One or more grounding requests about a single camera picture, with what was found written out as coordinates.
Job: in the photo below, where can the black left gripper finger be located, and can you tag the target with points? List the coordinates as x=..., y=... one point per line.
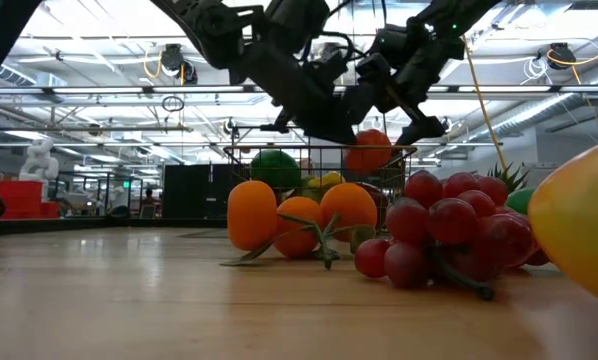
x=326, y=122
x=279, y=122

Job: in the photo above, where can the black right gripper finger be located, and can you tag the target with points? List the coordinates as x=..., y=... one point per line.
x=424, y=131

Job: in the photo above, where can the yellow banana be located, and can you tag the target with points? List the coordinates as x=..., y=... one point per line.
x=329, y=179

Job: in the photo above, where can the green pear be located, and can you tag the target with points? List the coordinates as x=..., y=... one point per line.
x=310, y=194

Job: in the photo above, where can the orange tangerine cluster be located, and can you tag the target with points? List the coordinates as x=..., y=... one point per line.
x=251, y=215

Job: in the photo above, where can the red yellow mango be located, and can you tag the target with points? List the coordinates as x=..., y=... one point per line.
x=579, y=220

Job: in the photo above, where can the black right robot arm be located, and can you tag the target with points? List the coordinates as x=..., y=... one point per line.
x=459, y=15

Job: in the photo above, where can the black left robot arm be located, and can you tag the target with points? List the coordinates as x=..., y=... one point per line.
x=204, y=25

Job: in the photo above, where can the red grape bunch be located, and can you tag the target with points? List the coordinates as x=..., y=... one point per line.
x=451, y=220

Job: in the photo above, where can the small pineapple top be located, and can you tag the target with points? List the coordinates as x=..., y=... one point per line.
x=509, y=177

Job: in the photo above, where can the black cabinet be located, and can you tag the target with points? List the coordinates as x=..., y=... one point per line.
x=194, y=192

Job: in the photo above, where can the person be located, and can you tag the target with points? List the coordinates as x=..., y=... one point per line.
x=149, y=200

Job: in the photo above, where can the white robot figure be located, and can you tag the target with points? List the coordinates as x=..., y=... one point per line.
x=39, y=162

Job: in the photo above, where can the red box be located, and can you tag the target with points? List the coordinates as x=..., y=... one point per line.
x=21, y=200

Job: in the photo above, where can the black aluminium table frame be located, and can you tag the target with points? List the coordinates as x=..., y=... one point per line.
x=104, y=225

